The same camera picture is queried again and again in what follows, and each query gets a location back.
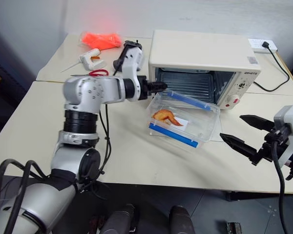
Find clear food container blue clips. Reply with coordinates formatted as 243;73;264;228
146;88;222;149

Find dark furniture with brown box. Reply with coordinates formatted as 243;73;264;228
0;55;38;129

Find white power strip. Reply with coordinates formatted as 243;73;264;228
248;38;278;54

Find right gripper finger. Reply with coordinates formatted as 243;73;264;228
239;114;276;133
219;133;257;161

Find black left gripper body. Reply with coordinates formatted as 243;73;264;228
137;75;153;101

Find red-handled scissors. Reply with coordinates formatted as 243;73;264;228
70;69;109;78

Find white glue gun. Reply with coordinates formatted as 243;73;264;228
61;48;107;73

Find cream toaster oven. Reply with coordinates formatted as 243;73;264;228
148;29;262;112

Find glass toaster oven door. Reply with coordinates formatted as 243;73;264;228
148;102;223;143

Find black body cable bundle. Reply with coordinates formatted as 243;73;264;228
0;158;47;234

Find small black floor object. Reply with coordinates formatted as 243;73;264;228
226;221;243;234

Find orange plastic bag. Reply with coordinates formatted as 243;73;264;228
79;31;123;51

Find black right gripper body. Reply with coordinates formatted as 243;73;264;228
250;125;291;167

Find fake chicken wing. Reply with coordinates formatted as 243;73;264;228
152;109;185;127

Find dark rounded shape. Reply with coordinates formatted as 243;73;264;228
99;203;140;234
169;205;196;234

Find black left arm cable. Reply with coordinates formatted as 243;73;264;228
82;102;113;195

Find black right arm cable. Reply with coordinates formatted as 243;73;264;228
270;140;292;234

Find black plug with cable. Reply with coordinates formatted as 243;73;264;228
253;41;291;93

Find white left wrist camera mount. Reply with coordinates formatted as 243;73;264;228
113;39;147;102

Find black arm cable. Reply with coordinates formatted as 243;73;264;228
82;102;113;195
270;140;292;234

